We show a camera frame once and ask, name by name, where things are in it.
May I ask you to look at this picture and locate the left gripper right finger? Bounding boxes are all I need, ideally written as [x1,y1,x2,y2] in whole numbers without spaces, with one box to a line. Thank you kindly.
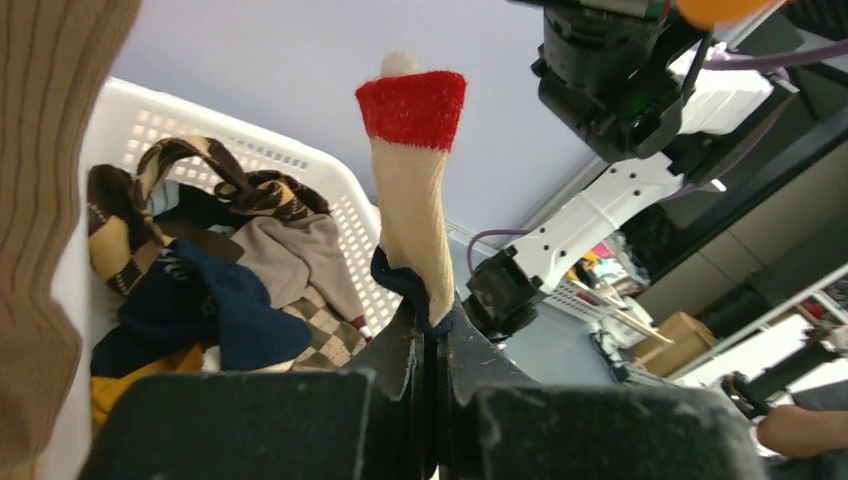
[437,305,766,479]

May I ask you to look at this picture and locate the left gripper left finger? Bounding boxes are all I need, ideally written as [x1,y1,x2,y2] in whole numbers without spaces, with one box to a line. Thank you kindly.
[80,302,424,479]

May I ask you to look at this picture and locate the navy blue sock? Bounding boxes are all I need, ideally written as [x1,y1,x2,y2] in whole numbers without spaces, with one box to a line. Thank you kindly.
[355,51,467,330]

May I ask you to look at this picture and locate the tan ribbed sock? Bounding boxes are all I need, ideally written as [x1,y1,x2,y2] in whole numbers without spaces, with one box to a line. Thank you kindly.
[1,1,140,479]

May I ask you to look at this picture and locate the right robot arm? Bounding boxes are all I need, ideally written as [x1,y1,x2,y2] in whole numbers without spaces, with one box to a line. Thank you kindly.
[463,1,847,342]

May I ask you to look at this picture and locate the grey tan sock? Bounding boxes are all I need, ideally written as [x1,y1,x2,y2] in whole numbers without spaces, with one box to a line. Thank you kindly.
[230,214,364,325]

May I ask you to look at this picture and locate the mustard yellow sock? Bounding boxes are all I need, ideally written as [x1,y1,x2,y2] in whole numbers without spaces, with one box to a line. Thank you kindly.
[89,344,207,429]

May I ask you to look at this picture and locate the white plastic laundry basket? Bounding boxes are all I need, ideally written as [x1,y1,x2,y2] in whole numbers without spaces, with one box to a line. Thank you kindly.
[39,76,405,480]

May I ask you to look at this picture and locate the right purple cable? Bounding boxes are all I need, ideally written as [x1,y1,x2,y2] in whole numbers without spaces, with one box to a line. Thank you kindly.
[465,228,531,276]

